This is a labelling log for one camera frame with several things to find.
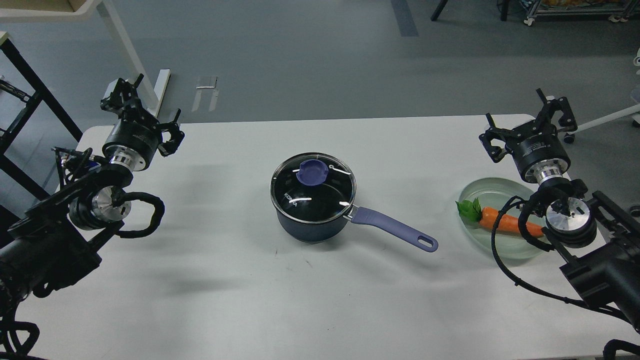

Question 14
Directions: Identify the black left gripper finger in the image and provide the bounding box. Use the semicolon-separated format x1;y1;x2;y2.
157;108;185;157
100;74;159;126

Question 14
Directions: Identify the glass lid purple knob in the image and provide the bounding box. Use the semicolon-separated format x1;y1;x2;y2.
270;152;357;224

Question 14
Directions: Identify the translucent green plate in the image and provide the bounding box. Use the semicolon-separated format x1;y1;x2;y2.
455;177;542;260

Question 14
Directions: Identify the black metal rack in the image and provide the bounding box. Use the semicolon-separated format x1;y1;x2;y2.
0;30;83;200

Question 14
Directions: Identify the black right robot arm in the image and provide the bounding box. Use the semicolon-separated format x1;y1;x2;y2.
478;89;640;331

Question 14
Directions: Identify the white table frame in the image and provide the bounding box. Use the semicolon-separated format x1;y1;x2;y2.
0;0;172;116

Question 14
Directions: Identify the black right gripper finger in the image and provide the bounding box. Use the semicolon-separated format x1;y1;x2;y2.
478;113;522;163
530;88;578;133

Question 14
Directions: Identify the orange toy carrot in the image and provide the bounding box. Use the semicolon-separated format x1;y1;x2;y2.
455;198;523;239

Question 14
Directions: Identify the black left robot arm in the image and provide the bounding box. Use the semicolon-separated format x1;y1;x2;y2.
0;74;185;360

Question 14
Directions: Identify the metal wheeled cart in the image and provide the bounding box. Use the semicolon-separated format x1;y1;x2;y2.
518;0;640;27

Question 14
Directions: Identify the dark blue saucepan purple handle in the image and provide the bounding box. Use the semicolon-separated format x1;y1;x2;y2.
272;153;439;253

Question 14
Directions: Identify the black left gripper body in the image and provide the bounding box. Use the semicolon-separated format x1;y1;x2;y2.
102;121;162;172

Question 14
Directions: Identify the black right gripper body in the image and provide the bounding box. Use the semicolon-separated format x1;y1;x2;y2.
509;126;570;183

